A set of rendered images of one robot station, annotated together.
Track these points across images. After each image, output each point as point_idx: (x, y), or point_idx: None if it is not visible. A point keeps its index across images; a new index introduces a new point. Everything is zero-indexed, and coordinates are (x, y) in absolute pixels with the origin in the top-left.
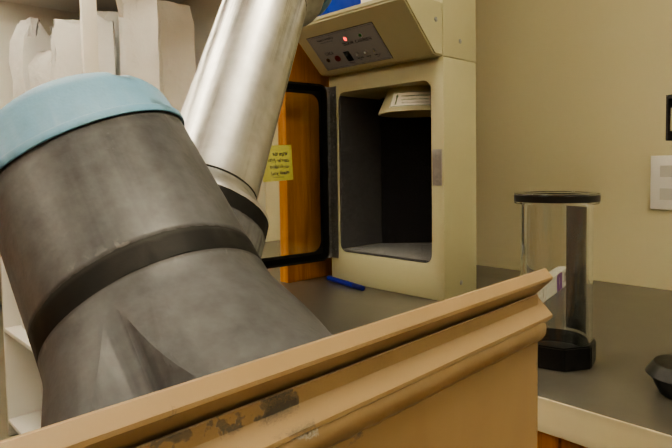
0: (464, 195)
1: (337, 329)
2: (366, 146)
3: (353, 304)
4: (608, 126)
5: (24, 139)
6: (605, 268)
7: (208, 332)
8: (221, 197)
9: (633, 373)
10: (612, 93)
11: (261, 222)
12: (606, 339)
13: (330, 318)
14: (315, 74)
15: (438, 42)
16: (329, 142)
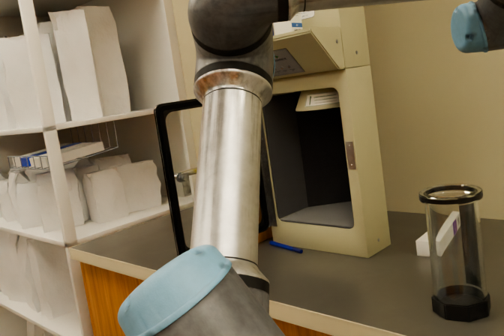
0: (373, 172)
1: (293, 299)
2: (287, 133)
3: (298, 270)
4: (479, 95)
5: (163, 316)
6: (487, 207)
7: None
8: (273, 324)
9: None
10: (479, 69)
11: (267, 288)
12: (496, 284)
13: (285, 288)
14: None
15: (340, 58)
16: None
